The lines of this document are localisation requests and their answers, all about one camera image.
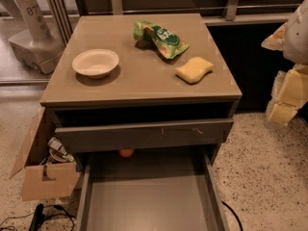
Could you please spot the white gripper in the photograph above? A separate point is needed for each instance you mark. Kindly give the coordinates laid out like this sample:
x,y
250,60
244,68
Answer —
x,y
297,38

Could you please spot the yellow sponge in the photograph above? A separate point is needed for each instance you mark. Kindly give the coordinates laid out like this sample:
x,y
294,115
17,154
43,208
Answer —
x,y
194,70

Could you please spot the grey top drawer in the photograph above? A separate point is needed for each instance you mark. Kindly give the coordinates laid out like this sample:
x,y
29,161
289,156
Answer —
x,y
144,135

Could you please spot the grey drawer cabinet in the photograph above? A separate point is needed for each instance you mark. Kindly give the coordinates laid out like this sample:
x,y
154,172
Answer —
x,y
143,88

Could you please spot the grey open middle drawer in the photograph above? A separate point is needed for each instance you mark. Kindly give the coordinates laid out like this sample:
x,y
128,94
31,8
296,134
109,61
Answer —
x,y
151,191

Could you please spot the green chip bag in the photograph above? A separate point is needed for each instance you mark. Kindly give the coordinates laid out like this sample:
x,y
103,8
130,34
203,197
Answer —
x,y
167,43

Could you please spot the orange ball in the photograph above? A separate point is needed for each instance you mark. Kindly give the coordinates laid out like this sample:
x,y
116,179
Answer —
x,y
125,153

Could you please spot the white paper bowl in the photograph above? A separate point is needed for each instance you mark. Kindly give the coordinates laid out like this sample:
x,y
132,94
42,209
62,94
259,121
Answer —
x,y
95,63

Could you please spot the trash in cardboard box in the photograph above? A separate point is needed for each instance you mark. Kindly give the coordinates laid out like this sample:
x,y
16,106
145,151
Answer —
x,y
58,152

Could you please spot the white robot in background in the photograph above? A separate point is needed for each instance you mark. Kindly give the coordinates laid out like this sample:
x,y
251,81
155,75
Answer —
x,y
37,46

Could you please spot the cardboard box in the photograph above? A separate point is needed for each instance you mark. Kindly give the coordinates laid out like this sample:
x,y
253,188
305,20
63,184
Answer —
x,y
42,180

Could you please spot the black device on floor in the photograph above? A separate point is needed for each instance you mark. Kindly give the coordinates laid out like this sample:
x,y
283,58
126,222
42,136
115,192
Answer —
x,y
38,218

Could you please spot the metal railing frame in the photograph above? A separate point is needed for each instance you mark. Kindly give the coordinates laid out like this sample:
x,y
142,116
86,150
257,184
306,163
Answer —
x,y
226,18

